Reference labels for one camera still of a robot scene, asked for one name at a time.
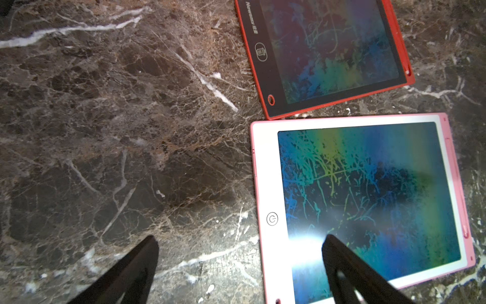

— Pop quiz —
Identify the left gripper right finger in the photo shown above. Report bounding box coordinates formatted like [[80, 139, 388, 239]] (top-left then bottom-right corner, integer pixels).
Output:
[[321, 234, 412, 303]]

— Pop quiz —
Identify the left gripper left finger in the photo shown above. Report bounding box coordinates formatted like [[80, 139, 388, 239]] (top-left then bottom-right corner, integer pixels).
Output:
[[70, 235, 159, 303]]

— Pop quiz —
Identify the red stylus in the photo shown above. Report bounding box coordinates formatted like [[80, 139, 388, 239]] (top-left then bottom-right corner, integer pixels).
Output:
[[382, 0, 412, 77]]

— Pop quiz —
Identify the pink white writing tablet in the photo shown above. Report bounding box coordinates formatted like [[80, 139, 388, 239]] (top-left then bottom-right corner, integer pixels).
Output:
[[250, 113, 475, 303]]

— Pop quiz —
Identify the red writing tablet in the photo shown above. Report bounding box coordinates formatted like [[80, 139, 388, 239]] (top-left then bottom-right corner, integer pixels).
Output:
[[235, 0, 415, 120]]

